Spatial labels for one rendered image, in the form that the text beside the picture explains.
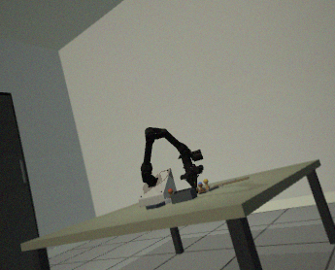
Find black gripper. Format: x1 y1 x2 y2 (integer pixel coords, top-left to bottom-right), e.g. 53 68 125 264
180 162 201 187

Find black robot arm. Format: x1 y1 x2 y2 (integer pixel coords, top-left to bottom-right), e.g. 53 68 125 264
141 127 204 187

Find yellow rubber stamp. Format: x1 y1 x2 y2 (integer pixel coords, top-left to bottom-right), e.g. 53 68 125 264
203 179 210 189

